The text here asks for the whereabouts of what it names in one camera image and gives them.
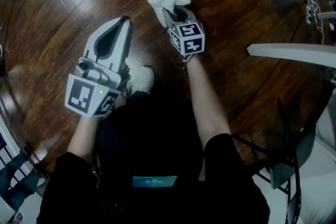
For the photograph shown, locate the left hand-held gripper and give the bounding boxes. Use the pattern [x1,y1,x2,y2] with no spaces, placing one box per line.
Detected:
[64,16,133,119]

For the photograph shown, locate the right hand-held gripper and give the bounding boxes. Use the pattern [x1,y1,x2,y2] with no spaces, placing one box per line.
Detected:
[162,5,206,57]

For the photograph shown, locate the white cloth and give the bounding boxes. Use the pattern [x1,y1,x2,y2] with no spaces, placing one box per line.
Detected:
[147,0,191,28]

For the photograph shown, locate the person's right forearm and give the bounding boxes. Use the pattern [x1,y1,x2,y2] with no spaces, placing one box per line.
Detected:
[183,54,232,182]

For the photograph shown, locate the person's left forearm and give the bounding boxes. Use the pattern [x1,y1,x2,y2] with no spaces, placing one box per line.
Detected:
[67,114,102,164]

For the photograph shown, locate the person's white shoe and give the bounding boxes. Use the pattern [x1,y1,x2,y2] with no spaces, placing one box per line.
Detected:
[130,65,155,95]

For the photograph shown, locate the person's black trousers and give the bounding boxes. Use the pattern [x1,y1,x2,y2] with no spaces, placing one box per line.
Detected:
[96,90,205,182]

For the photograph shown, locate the dark table with white legs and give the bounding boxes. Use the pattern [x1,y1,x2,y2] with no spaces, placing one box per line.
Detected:
[246,43,336,69]

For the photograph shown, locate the chest-mounted screen device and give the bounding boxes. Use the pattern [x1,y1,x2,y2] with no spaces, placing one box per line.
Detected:
[132,175,179,189]

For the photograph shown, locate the black metal railing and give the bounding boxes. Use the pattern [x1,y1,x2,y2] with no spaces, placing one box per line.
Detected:
[0,132,30,192]

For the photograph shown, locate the person's black shirt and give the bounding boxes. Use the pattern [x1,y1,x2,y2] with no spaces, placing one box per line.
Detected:
[36,133,271,224]

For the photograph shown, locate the black chair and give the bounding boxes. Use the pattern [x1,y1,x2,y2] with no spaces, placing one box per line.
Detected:
[230,98,317,224]

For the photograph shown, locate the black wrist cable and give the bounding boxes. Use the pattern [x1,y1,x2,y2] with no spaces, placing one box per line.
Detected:
[180,57,193,70]

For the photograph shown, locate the white power strip with cable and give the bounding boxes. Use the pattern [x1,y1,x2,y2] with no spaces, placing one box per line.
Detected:
[301,0,327,46]

